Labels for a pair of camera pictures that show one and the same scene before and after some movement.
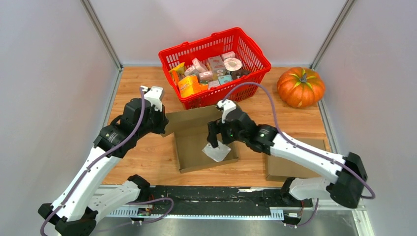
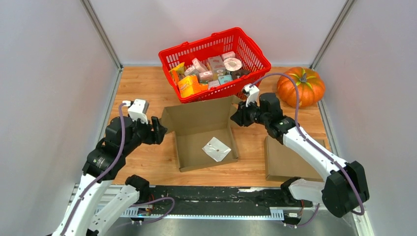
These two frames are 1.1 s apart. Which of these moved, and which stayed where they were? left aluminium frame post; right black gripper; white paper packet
Moved: right black gripper
Stayed: left aluminium frame post; white paper packet
